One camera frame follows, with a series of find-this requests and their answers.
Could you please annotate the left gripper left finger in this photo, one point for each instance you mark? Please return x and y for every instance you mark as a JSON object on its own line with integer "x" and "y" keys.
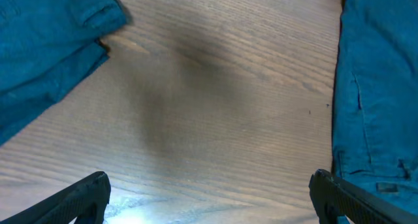
{"x": 83, "y": 202}

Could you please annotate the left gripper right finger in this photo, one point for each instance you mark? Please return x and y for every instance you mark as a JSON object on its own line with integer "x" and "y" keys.
{"x": 336, "y": 200}

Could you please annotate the navy shorts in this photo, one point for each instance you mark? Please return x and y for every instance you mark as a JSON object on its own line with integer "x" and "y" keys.
{"x": 47, "y": 48}
{"x": 374, "y": 126}

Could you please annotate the folded navy shorts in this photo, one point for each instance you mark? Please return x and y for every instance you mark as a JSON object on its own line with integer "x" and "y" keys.
{"x": 47, "y": 48}

